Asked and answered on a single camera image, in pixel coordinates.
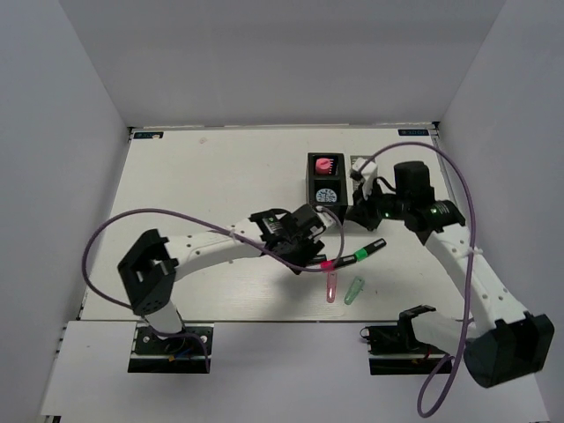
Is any black organizer container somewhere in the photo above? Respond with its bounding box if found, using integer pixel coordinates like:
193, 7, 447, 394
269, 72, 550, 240
306, 152, 348, 223

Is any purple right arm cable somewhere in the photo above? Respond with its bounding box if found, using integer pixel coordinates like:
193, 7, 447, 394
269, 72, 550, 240
369, 141, 476, 418

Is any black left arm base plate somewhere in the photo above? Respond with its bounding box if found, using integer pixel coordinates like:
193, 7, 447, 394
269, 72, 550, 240
128, 323, 214, 375

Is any left blue table label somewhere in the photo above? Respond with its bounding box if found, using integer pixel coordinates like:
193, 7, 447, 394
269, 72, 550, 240
133, 131, 164, 139

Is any white slotted organizer container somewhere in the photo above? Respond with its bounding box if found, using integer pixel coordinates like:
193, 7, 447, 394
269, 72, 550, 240
346, 155, 378, 209

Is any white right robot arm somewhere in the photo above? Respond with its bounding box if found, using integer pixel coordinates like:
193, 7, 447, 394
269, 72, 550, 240
347, 158, 554, 388

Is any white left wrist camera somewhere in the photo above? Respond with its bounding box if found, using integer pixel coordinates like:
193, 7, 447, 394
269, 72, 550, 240
314, 205, 342, 231

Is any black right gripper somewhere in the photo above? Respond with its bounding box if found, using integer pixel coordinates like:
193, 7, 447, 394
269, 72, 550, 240
345, 179, 410, 232

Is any right blue table label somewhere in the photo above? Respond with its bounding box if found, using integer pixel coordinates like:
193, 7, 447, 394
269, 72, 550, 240
397, 129, 429, 137

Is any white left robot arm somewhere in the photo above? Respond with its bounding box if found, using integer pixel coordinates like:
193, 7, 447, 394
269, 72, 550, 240
117, 204, 336, 352

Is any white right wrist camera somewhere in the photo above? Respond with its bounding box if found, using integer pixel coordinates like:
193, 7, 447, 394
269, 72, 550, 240
350, 156, 378, 198

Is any orange cap black highlighter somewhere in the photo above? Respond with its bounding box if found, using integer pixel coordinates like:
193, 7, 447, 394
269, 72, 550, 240
311, 255, 327, 264

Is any pink cap black highlighter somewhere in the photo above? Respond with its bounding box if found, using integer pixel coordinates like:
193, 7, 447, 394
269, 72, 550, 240
320, 255, 357, 272

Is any green cap black highlighter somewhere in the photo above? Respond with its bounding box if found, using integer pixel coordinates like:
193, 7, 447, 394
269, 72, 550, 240
354, 238, 387, 262

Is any blue table label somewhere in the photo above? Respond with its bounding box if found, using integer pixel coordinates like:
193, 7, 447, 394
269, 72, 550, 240
133, 131, 164, 139
397, 129, 429, 137

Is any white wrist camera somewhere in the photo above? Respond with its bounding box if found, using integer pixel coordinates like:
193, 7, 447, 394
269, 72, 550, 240
350, 156, 378, 198
314, 205, 342, 231

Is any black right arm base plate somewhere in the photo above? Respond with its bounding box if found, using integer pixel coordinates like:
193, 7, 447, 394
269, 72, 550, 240
359, 321, 445, 376

